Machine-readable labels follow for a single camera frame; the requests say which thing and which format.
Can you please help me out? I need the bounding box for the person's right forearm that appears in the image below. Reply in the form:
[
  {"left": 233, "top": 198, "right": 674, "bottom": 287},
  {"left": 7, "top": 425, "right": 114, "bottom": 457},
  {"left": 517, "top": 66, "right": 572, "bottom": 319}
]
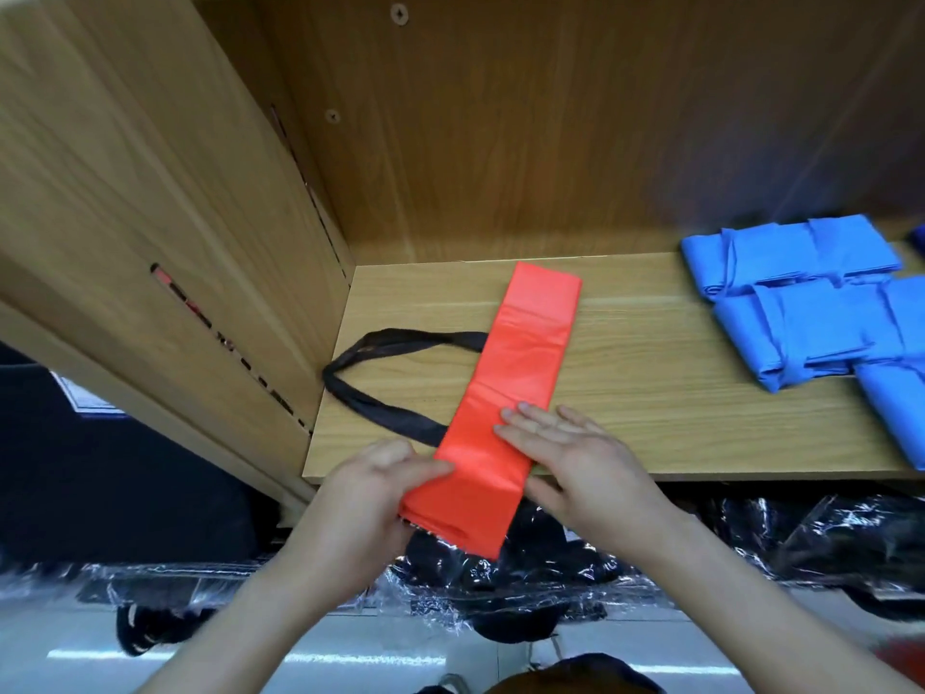
[{"left": 636, "top": 510, "right": 919, "bottom": 694}]

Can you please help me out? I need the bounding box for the person's right hand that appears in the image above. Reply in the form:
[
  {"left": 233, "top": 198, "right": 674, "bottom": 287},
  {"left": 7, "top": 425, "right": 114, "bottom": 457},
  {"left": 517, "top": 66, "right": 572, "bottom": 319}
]
[{"left": 492, "top": 403, "right": 684, "bottom": 568}]

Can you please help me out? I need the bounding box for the person's left forearm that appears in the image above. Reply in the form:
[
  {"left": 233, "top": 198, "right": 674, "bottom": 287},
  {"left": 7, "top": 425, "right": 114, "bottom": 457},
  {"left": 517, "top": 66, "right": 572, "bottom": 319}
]
[{"left": 137, "top": 559, "right": 370, "bottom": 694}]

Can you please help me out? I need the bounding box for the black wrapped bag with tag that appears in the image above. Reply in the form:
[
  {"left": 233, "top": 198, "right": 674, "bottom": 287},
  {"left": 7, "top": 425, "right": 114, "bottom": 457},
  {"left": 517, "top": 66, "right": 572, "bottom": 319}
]
[{"left": 387, "top": 491, "right": 684, "bottom": 642}]

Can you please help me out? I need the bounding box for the light blue non-woven bag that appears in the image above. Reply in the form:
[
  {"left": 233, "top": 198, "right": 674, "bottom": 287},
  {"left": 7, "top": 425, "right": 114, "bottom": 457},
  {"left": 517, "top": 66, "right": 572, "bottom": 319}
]
[
  {"left": 805, "top": 213, "right": 905, "bottom": 284},
  {"left": 854, "top": 360, "right": 925, "bottom": 472},
  {"left": 853, "top": 274, "right": 925, "bottom": 368},
  {"left": 679, "top": 221, "right": 827, "bottom": 304},
  {"left": 711, "top": 277, "right": 879, "bottom": 394}
]

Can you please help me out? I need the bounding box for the white blue-edged label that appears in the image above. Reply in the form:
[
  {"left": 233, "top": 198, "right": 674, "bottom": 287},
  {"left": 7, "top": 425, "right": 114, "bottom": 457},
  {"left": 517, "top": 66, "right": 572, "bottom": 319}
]
[{"left": 50, "top": 371, "right": 129, "bottom": 419}]

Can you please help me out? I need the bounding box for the person's right leg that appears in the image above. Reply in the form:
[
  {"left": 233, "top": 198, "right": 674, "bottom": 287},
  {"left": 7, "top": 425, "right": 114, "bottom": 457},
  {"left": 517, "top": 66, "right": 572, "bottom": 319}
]
[{"left": 489, "top": 653, "right": 668, "bottom": 694}]

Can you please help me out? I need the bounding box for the person's left hand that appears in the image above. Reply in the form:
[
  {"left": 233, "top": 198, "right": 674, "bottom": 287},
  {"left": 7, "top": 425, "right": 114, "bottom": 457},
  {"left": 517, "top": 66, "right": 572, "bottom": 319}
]
[{"left": 278, "top": 438, "right": 459, "bottom": 604}]

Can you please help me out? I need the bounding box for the black plastic-wrapped bag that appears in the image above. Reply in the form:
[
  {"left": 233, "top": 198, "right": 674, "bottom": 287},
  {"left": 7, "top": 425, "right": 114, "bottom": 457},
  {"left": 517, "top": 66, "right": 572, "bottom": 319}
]
[
  {"left": 708, "top": 481, "right": 925, "bottom": 620},
  {"left": 0, "top": 553, "right": 395, "bottom": 656}
]

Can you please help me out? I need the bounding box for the wooden shelf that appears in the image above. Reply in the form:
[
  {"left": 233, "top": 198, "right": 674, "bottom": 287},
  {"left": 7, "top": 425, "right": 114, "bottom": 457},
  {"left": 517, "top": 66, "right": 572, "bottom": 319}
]
[{"left": 0, "top": 0, "right": 925, "bottom": 521}]

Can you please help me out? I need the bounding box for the red shopping basket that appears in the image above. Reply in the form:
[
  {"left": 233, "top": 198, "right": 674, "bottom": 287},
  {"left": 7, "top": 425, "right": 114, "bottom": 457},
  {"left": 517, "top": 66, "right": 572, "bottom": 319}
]
[{"left": 879, "top": 632, "right": 925, "bottom": 691}]

